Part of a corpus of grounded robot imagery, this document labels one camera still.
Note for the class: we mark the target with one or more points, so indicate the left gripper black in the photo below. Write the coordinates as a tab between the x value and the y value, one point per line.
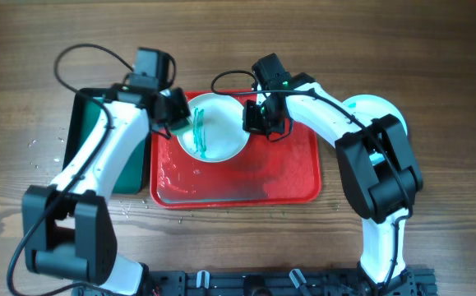
176	105

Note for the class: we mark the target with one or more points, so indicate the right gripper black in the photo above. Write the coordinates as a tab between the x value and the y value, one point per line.
251	126

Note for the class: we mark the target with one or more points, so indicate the white plate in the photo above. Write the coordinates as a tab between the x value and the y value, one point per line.
216	133
367	107

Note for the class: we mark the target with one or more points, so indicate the green sponge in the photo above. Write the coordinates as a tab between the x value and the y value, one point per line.
181	126

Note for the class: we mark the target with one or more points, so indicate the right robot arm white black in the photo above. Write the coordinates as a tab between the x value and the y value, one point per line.
379	173

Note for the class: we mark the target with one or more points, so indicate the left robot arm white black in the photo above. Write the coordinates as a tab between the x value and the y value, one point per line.
68	232

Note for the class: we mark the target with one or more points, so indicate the red plastic tray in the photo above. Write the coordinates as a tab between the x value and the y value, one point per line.
263	173

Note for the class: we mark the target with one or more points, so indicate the black tray green water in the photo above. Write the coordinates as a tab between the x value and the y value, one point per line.
136	172

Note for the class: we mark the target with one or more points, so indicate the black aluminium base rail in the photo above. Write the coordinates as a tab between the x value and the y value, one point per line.
412	281

